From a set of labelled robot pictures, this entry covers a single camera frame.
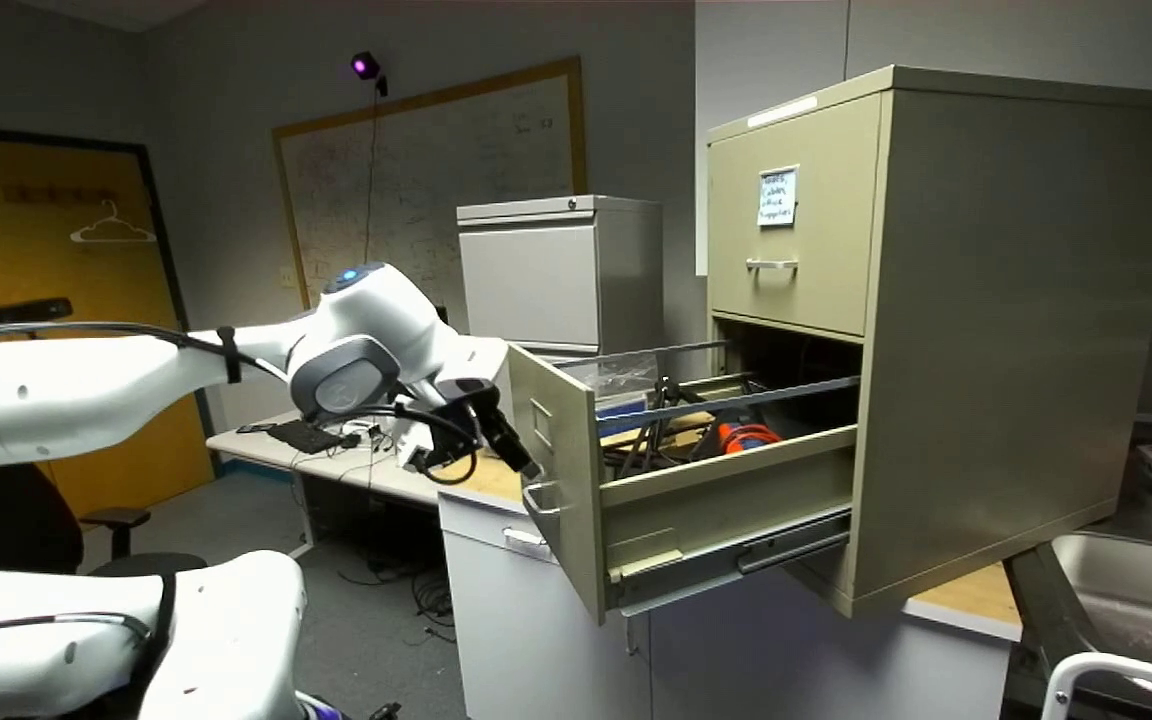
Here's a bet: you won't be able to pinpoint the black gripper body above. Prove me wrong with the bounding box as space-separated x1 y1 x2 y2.
446 377 513 439

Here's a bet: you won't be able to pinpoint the silver handle of holder drawer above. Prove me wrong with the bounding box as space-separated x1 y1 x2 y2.
514 470 568 528

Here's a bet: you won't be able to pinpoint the beige drawer with label holder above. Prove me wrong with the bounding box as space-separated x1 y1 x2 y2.
504 335 866 623

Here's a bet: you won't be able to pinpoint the horizontal silver cabinet pull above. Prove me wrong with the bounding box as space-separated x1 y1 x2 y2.
500 521 557 559

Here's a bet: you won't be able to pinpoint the grey cabinet drawer front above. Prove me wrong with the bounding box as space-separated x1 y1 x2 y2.
456 223 603 351

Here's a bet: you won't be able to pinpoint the white base cabinet wooden top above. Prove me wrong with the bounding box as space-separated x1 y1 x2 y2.
430 454 1023 720

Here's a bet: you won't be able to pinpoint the grey metal file cabinet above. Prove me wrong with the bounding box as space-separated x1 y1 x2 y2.
453 190 667 354

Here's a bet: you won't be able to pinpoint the beige drawer with paper label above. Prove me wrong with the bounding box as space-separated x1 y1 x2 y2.
704 91 886 338

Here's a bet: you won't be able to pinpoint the beige metal file cabinet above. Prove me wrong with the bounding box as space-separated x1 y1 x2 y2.
698 63 1152 619

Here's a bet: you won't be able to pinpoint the assorted hand tools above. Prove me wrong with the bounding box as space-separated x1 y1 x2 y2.
597 377 728 476

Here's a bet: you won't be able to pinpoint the cluttered white desk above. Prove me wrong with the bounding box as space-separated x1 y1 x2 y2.
205 413 473 510

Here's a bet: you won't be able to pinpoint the black keyboard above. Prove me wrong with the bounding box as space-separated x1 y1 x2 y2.
263 415 360 454

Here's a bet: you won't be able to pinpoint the orange coiled item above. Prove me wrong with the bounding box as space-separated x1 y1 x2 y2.
710 415 785 458

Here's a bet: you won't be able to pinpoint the wood framed whiteboard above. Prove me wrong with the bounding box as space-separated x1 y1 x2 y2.
266 52 592 335

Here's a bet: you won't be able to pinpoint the white paper label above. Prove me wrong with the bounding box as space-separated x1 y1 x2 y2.
752 164 804 231

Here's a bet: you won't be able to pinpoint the orange door panel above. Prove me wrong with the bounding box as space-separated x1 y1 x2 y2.
0 119 218 521

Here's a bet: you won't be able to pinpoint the black office chair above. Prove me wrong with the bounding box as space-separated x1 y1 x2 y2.
0 454 208 579

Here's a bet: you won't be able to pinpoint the steel sink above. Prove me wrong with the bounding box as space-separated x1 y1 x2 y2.
1048 522 1152 697

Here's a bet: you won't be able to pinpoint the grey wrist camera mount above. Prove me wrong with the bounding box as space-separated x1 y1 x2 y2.
430 331 514 393

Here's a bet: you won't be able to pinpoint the silver handle of labelled drawer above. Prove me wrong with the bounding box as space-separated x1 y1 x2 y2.
739 254 804 291

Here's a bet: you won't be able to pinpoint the purple lit wall camera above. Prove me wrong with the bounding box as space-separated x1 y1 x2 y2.
345 48 392 99

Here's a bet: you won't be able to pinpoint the wire clothes hanger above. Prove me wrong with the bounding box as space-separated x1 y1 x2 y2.
63 202 161 251

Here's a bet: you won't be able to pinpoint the black stereo camera bar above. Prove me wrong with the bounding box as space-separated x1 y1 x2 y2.
0 291 77 335

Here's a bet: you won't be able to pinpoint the white tube frame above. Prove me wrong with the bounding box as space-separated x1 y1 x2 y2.
1032 648 1152 720

